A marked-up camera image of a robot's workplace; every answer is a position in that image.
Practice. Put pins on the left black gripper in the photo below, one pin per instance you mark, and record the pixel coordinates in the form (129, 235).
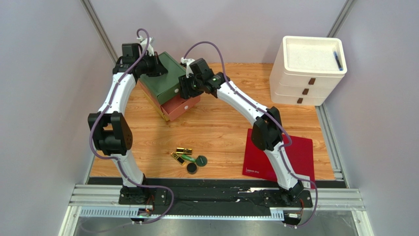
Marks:
(160, 69)

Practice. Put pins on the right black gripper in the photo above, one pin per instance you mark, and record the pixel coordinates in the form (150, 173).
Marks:
(186, 87)

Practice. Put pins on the green top drawer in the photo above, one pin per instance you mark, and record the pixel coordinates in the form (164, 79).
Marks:
(165, 87)

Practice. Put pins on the pink drawer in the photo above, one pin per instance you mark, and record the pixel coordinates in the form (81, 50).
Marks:
(176, 106)

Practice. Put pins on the green round compact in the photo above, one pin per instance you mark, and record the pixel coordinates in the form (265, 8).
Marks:
(201, 161)

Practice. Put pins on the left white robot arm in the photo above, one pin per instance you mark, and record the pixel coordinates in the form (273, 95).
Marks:
(110, 136)

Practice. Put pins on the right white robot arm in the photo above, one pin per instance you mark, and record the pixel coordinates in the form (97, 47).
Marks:
(267, 130)

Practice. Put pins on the yellow bottom drawer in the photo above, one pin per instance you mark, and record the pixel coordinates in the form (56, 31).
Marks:
(156, 107)

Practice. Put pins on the gold rectangular case upper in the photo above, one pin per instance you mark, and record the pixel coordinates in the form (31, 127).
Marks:
(184, 151)

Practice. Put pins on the gold rectangular case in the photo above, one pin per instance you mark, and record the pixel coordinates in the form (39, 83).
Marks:
(184, 151)
(178, 158)

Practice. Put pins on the green lipstick tube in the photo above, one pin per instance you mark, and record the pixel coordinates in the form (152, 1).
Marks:
(188, 158)

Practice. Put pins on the gold rectangular case lower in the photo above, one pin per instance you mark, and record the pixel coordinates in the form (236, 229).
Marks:
(178, 158)

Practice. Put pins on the black round compact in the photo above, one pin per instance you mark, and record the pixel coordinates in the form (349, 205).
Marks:
(192, 168)

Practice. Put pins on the red mirror board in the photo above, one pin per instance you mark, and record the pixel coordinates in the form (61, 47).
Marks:
(300, 154)

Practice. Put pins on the white three-drawer organizer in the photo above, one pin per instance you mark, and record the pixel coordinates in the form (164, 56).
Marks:
(305, 71)

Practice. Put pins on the blue pen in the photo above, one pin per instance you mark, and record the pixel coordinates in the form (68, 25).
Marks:
(336, 57)

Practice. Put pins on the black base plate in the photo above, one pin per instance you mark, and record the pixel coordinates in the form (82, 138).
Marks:
(216, 197)

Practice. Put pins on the aluminium frame rail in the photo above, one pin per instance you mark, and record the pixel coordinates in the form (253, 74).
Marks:
(103, 199)

